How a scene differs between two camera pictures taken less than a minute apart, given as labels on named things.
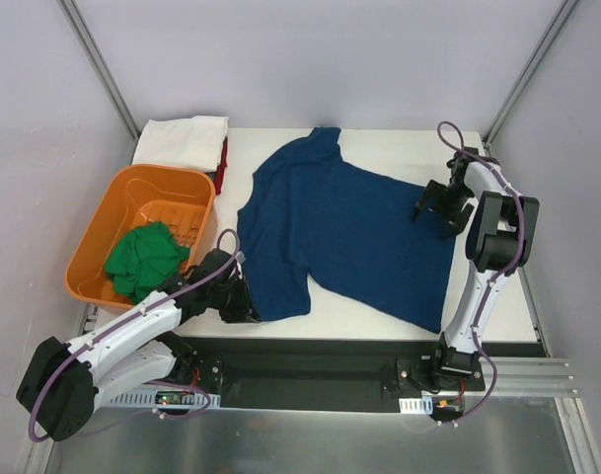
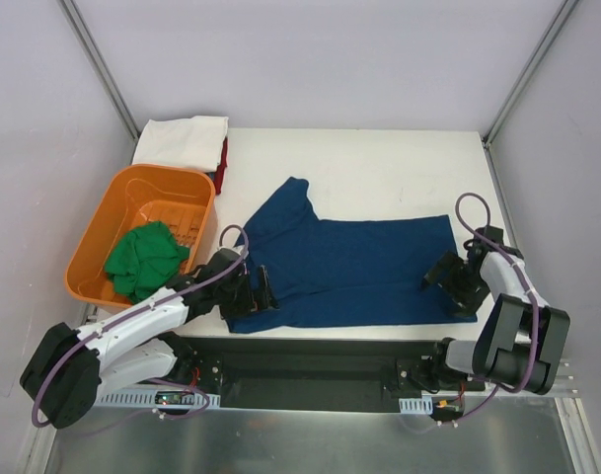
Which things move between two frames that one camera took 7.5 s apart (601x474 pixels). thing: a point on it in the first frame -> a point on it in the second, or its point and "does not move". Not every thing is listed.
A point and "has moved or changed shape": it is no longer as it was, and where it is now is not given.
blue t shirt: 315,209 has moved or changed shape
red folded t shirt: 219,175 does not move
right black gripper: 445,203 -> 454,278
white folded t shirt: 199,141 does not move
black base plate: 366,372 does not move
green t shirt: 143,260 does not move
